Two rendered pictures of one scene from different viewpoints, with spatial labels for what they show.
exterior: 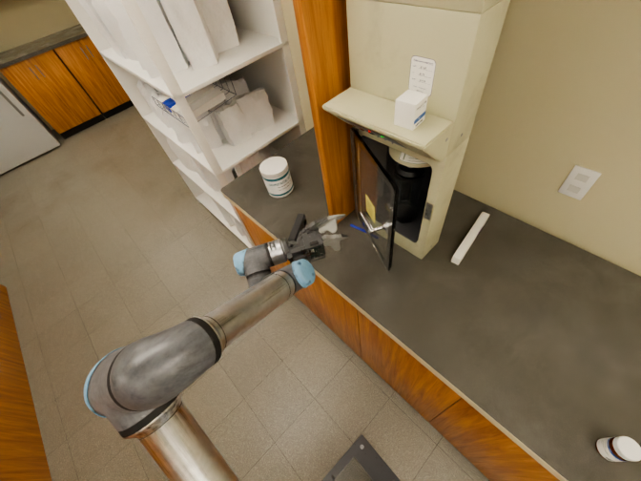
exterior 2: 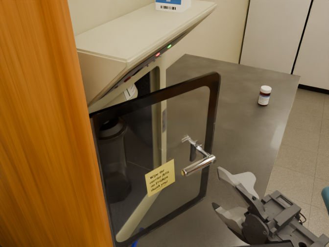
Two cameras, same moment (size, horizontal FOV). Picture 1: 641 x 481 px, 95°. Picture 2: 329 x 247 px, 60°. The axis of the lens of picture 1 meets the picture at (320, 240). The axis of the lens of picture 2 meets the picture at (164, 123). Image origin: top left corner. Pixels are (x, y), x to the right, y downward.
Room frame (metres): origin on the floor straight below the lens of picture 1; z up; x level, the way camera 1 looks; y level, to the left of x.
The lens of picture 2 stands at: (0.87, 0.21, 1.64)
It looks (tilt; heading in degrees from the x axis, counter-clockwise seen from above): 36 degrees down; 241
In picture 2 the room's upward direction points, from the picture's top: straight up
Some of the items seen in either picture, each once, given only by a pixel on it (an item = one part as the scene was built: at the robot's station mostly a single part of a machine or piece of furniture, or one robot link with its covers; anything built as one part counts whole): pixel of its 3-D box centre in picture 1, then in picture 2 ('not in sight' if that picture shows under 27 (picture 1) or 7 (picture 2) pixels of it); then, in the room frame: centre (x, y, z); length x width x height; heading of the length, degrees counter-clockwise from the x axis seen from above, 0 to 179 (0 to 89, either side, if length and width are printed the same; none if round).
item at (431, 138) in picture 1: (382, 130); (152, 48); (0.66, -0.22, 1.46); 0.32 x 0.11 x 0.10; 34
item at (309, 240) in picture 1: (303, 245); (282, 233); (0.55, 0.05, 1.20); 0.12 x 0.09 x 0.08; 97
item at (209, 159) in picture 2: (372, 220); (195, 160); (0.59, -0.17, 1.20); 0.10 x 0.05 x 0.03; 7
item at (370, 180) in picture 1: (371, 204); (160, 169); (0.66, -0.19, 1.19); 0.30 x 0.01 x 0.40; 7
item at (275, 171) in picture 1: (277, 177); not in sight; (1.13, 0.14, 1.02); 0.13 x 0.13 x 0.15
